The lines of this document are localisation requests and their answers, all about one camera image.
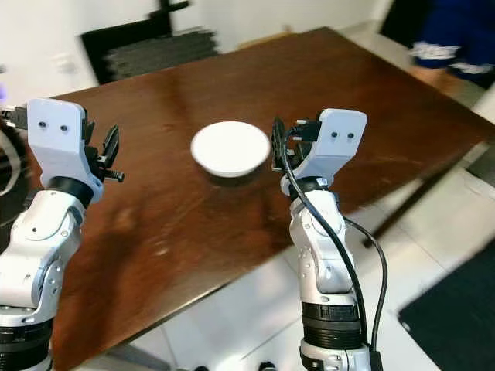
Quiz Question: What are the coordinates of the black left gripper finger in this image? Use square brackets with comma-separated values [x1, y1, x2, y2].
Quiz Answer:
[101, 125, 121, 165]

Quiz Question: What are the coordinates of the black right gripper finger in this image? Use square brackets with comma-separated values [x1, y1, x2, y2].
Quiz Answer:
[271, 117, 289, 173]

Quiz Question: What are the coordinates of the white bowl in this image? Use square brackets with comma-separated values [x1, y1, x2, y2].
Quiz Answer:
[190, 121, 273, 178]

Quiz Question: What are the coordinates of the black mesh chair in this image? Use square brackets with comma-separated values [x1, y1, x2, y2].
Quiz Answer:
[81, 0, 222, 87]

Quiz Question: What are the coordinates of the person in blue shirt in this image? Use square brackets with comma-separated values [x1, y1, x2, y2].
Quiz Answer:
[379, 0, 495, 87]

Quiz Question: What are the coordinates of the black floor mat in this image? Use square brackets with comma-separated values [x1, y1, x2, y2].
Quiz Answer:
[398, 247, 495, 371]

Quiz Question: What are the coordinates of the light grey right wrist camera mount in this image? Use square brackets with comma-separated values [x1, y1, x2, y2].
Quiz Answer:
[298, 108, 368, 183]

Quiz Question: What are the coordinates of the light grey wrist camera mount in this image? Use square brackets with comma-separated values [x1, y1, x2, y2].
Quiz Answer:
[27, 98, 103, 203]
[298, 108, 368, 183]

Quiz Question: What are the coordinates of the light grey left wrist camera mount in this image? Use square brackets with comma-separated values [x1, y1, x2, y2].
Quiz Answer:
[27, 98, 103, 203]

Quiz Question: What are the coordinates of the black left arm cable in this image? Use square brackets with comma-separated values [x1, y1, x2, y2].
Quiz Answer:
[0, 108, 32, 131]

